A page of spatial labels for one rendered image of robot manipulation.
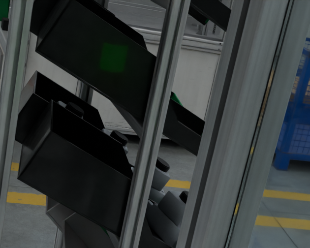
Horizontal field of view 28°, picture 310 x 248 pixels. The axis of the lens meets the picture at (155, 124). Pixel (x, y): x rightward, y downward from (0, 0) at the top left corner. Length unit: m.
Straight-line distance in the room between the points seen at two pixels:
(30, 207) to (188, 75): 1.79
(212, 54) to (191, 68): 0.19
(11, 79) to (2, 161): 0.09
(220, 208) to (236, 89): 0.06
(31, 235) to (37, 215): 0.23
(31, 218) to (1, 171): 2.78
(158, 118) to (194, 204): 0.41
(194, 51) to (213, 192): 4.43
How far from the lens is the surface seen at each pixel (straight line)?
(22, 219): 3.46
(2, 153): 0.70
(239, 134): 0.29
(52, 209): 0.96
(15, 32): 0.66
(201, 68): 4.77
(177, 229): 0.88
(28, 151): 0.80
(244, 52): 0.29
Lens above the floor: 1.62
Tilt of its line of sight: 17 degrees down
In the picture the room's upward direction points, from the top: 12 degrees clockwise
